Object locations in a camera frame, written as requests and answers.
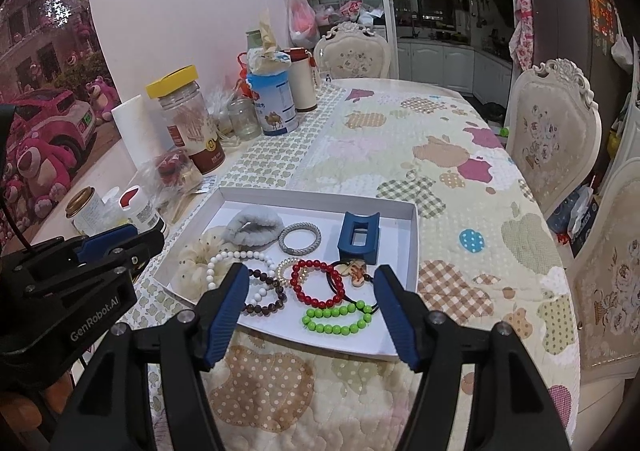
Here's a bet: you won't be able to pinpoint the white kitchen cabinets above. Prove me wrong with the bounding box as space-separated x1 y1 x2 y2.
397 38 513 104

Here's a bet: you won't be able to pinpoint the gold lid small jar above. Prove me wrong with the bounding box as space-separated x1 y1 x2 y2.
65 186 118 237

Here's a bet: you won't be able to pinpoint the cream dotted scrunchie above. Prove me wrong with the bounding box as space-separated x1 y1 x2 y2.
177 226 236 303

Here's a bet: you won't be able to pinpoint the brown bead bracelet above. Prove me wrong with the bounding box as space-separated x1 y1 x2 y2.
240 268 288 318

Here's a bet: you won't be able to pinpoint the blue hair claw clip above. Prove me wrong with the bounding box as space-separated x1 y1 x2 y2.
337 211 381 264

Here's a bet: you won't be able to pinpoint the cream floral dining chair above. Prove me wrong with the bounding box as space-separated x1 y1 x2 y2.
567 156 640 372
312 21 400 80
505 58 603 219

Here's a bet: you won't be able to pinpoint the pink plastic bag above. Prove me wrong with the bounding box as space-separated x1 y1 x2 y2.
287 0 321 48

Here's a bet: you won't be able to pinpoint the white paper towel roll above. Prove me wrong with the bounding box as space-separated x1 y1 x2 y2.
111 94 173 172

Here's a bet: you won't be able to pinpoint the white bottle with red cap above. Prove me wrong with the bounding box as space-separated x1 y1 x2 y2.
117 185 161 232

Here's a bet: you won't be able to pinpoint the person's left hand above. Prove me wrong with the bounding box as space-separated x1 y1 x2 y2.
0 373 76 437

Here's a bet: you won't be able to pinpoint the clear cellophane bag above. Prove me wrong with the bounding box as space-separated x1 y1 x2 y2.
207 84 246 147

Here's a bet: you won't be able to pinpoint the dark refrigerator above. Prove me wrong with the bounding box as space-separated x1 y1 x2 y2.
527 0 631 82

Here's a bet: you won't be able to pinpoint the white bead bracelet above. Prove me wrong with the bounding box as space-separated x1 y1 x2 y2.
206 250 278 317

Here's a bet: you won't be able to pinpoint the silver coil hair tie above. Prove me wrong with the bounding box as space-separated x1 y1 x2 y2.
277 222 322 255

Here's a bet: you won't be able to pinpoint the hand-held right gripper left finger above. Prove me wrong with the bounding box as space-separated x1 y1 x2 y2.
50 262 251 451

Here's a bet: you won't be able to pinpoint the yellow lid plastic jar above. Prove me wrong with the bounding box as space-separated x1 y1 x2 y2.
146 65 227 175

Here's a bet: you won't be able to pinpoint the small pearl bracelet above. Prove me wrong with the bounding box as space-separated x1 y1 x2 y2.
276 257 307 289

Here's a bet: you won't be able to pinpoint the green patterned table runner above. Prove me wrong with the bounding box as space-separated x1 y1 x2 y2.
75 81 351 382

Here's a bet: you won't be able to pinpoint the blue cardboard box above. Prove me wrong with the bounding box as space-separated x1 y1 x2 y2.
547 184 601 257

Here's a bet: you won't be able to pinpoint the pink floral hanging cloth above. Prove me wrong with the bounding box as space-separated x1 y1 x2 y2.
509 0 536 72

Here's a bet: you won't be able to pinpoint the small glass jar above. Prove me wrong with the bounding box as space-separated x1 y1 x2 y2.
227 98 263 141

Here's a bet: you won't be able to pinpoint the white plastic bag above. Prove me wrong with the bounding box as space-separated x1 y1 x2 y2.
611 34 635 74

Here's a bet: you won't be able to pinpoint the light blue fluffy scrunchie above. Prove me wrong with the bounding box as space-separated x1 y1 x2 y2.
223 210 282 248

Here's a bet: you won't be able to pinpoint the green bead bracelet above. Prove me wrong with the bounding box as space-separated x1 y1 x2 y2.
301 303 373 337

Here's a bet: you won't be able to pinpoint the pink bear wall poster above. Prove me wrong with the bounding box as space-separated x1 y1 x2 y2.
0 0 123 252

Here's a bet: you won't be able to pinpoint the white shallow box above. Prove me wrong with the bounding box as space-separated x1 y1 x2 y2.
154 187 421 361

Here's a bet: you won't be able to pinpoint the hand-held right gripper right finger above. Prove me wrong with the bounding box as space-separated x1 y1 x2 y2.
372 265 571 451

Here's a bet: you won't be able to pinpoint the clear snack bag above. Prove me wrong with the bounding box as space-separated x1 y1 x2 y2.
135 148 203 212

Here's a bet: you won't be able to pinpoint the red bead bracelet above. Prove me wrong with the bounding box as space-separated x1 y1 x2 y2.
290 258 347 309

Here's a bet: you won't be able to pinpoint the black hair tie with charm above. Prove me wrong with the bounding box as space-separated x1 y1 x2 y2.
325 258 381 327

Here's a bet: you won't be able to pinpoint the crumpled plastic bag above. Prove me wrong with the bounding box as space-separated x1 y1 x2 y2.
247 6 293 77

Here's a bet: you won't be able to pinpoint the white canister with red lid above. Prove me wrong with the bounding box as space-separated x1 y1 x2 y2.
285 47 319 113

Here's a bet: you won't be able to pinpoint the blue and white can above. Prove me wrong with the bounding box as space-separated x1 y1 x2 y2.
246 68 301 137

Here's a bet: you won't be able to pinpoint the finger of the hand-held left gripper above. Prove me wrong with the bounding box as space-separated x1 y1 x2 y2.
20 224 140 282
25 229 167 304

